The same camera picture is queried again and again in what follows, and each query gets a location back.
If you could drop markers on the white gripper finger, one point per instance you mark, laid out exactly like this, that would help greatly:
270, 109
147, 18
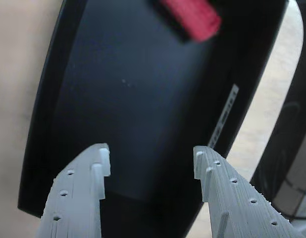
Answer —
242, 213
73, 203

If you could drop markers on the red lego block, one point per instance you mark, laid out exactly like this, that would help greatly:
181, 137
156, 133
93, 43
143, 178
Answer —
192, 19

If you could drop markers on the black rectangular bin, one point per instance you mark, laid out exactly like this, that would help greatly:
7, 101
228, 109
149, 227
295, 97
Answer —
130, 99

